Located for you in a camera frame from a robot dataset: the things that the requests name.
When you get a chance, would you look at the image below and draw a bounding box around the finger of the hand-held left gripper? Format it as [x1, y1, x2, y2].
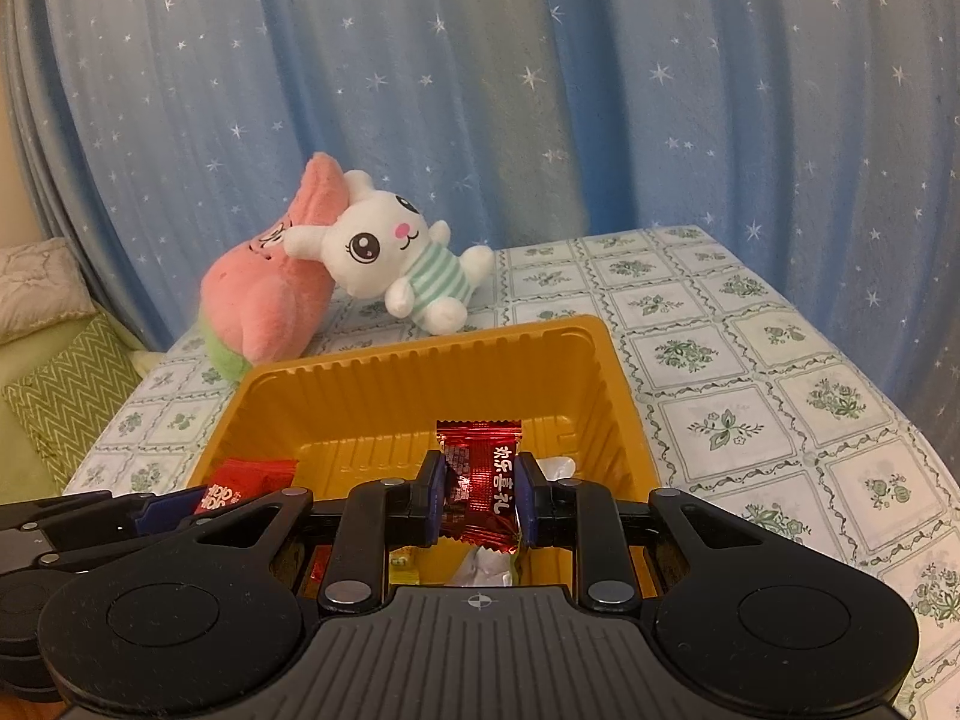
[0, 490, 206, 572]

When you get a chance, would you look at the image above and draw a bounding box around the green floral printed tablecloth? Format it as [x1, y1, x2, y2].
[64, 225, 960, 720]

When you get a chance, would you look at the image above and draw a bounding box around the pink starfish plush toy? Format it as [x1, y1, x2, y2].
[199, 152, 353, 385]

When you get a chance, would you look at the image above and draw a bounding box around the silver foil snack packet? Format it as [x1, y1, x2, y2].
[446, 454, 580, 587]

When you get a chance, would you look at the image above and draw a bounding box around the light green sofa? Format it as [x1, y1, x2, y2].
[0, 319, 147, 503]

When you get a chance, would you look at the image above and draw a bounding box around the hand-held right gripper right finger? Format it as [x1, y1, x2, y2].
[514, 450, 775, 614]

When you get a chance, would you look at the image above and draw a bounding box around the shiny red candy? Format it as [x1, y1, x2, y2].
[436, 420, 527, 557]

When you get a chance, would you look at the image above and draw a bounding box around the beige embroidered pillow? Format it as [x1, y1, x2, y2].
[0, 238, 97, 346]

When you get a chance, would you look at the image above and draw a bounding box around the blue star curtain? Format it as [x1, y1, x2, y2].
[45, 0, 960, 421]

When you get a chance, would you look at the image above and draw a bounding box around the red pillow snack packet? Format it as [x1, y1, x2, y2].
[193, 457, 299, 517]
[302, 544, 336, 587]

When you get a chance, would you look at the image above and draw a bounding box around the white bunny plush toy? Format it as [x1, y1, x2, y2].
[281, 170, 496, 336]

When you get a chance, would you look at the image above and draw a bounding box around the green zigzag pillow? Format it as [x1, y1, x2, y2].
[0, 313, 143, 497]

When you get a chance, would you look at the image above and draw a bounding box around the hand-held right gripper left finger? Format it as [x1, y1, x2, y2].
[172, 450, 449, 616]

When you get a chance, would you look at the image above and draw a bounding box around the orange plastic tray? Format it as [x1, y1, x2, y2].
[184, 315, 665, 616]

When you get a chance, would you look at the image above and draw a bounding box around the grey curtain panel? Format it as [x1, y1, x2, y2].
[0, 0, 173, 352]

